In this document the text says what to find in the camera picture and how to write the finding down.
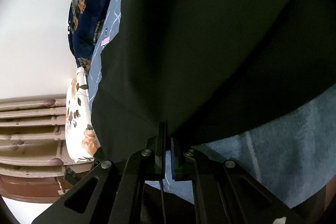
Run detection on black pants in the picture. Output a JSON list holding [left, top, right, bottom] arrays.
[[90, 0, 336, 164]]

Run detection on white floral pillow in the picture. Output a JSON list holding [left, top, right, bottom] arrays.
[[65, 67, 100, 162]]

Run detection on brown wooden headboard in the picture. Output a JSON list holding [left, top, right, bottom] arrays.
[[1, 97, 92, 203]]

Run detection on blue checked bedsheet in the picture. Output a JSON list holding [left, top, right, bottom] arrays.
[[88, 0, 336, 210]]

